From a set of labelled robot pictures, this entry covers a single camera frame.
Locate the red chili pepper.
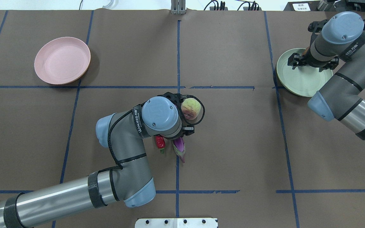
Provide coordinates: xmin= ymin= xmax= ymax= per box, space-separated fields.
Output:
xmin=155 ymin=136 xmax=166 ymax=154

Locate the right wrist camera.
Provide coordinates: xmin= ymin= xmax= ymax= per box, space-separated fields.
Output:
xmin=308 ymin=19 xmax=328 ymax=33

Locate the pink plate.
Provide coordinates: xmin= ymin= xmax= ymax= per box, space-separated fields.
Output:
xmin=34 ymin=37 xmax=91 ymax=85

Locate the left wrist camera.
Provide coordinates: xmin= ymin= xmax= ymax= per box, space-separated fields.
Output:
xmin=157 ymin=92 xmax=188 ymax=106

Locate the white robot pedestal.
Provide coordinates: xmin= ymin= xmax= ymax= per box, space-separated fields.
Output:
xmin=134 ymin=218 xmax=219 ymax=228

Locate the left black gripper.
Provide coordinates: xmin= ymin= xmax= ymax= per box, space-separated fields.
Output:
xmin=177 ymin=125 xmax=195 ymax=137

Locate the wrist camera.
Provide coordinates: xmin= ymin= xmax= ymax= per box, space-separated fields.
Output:
xmin=308 ymin=19 xmax=328 ymax=33
xmin=157 ymin=92 xmax=188 ymax=106

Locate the aluminium frame post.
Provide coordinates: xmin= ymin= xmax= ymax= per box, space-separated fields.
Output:
xmin=170 ymin=0 xmax=187 ymax=15

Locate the purple eggplant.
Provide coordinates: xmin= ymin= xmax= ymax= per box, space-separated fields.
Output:
xmin=172 ymin=137 xmax=186 ymax=163

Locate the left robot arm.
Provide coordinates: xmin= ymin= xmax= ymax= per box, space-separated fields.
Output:
xmin=0 ymin=92 xmax=195 ymax=228

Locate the green plate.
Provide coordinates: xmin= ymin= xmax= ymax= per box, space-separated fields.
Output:
xmin=276 ymin=48 xmax=333 ymax=97

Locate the green-pink peach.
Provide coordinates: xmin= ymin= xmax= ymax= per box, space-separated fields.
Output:
xmin=181 ymin=98 xmax=202 ymax=120

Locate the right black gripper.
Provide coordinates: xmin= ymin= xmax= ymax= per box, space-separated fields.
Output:
xmin=288 ymin=53 xmax=339 ymax=71

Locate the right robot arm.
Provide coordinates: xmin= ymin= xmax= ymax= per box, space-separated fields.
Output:
xmin=288 ymin=11 xmax=365 ymax=141

